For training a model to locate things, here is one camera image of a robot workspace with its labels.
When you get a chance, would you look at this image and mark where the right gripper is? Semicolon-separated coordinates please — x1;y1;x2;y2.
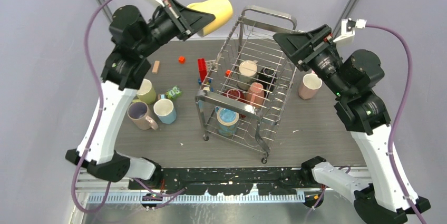
273;24;351;99

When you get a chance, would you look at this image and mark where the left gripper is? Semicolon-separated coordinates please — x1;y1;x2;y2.
136;0;216;58

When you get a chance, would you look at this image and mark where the black mug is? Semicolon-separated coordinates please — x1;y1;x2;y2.
258;67;277;92

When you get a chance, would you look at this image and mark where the pink faceted mug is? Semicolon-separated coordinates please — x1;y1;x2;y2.
298;73;323;100

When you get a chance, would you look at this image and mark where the salmon pink mug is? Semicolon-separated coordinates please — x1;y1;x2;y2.
246;82;265;108

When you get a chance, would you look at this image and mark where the pale yellow faceted mug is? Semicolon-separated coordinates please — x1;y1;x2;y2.
137;79;157;104

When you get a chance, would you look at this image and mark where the light blue faceted mug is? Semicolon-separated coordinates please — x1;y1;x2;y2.
153;99;177;124

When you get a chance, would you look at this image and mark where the iridescent pink mug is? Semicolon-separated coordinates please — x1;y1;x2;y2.
127;101;159;130

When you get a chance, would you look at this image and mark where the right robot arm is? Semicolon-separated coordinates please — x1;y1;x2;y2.
273;25;431;223

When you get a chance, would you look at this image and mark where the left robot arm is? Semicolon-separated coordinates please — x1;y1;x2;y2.
65;0;232;189

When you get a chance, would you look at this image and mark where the red block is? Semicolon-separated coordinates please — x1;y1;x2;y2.
197;58;208;83

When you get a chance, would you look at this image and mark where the cream mug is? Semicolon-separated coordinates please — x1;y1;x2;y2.
237;60;258;91

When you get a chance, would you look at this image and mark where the long wooden block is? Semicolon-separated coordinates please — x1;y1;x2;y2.
152;61;160;74

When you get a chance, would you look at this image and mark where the green toy cube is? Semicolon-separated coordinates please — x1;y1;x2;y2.
165;85;182;100

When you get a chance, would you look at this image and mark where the dark red mug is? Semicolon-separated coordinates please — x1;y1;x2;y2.
223;89;247;104

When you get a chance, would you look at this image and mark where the blue butterfly mug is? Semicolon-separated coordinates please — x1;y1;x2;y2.
215;106;240;137

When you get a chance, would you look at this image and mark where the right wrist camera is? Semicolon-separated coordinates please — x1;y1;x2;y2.
333;18;367;44

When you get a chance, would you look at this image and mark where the steel wire dish rack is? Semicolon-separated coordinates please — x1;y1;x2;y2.
195;5;298;164

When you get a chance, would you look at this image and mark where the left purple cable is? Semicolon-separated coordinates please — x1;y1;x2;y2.
71;0;137;215

